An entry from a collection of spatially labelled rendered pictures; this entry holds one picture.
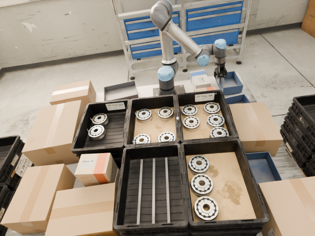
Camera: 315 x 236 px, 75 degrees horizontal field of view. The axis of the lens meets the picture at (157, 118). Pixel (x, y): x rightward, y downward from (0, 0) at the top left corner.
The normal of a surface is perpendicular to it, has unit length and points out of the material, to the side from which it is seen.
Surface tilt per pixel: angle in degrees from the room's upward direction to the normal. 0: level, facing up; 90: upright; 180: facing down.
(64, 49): 90
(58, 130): 0
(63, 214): 0
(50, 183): 0
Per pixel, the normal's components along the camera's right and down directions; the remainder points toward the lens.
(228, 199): -0.13, -0.70
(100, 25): 0.07, 0.70
